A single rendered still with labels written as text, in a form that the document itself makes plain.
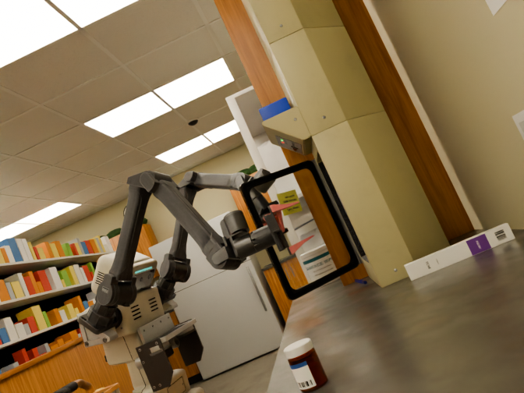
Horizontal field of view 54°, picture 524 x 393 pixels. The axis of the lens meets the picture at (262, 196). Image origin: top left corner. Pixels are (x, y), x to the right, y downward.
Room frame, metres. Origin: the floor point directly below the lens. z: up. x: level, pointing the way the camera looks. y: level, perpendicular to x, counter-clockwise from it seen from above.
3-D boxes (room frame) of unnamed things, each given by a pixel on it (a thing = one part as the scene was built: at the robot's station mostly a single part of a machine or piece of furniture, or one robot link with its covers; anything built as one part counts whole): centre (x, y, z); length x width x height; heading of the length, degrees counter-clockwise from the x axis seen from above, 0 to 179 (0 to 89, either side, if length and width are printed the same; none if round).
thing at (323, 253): (1.68, -0.08, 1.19); 0.30 x 0.01 x 0.40; 120
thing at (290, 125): (1.61, -0.15, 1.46); 0.32 x 0.11 x 0.10; 176
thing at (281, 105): (1.70, -0.16, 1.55); 0.10 x 0.10 x 0.09; 86
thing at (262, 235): (1.37, 0.03, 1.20); 0.07 x 0.07 x 0.10; 87
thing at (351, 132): (1.60, -0.34, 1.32); 0.32 x 0.25 x 0.77; 176
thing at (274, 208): (1.37, -0.04, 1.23); 0.09 x 0.07 x 0.07; 87
